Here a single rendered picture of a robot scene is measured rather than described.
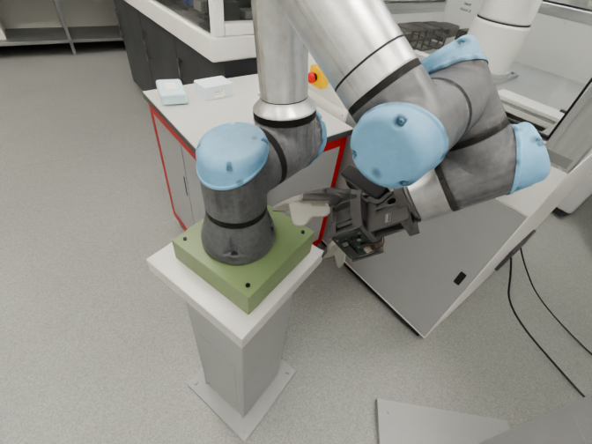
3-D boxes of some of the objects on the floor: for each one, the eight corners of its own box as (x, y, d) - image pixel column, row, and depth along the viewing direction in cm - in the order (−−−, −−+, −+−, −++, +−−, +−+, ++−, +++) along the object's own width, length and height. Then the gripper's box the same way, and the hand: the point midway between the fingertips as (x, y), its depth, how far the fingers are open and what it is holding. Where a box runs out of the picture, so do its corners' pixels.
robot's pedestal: (244, 442, 108) (241, 347, 55) (186, 385, 119) (137, 259, 66) (296, 372, 126) (330, 250, 74) (241, 328, 137) (238, 195, 85)
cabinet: (420, 348, 139) (534, 220, 84) (284, 214, 193) (299, 82, 138) (513, 257, 187) (624, 138, 132) (383, 170, 241) (424, 59, 185)
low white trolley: (228, 307, 144) (217, 170, 91) (173, 225, 176) (142, 91, 124) (321, 254, 173) (353, 128, 120) (260, 193, 205) (263, 72, 153)
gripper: (384, 174, 35) (255, 231, 45) (441, 262, 46) (328, 292, 56) (378, 132, 41) (264, 190, 51) (430, 219, 52) (329, 254, 62)
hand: (299, 232), depth 55 cm, fingers open, 14 cm apart
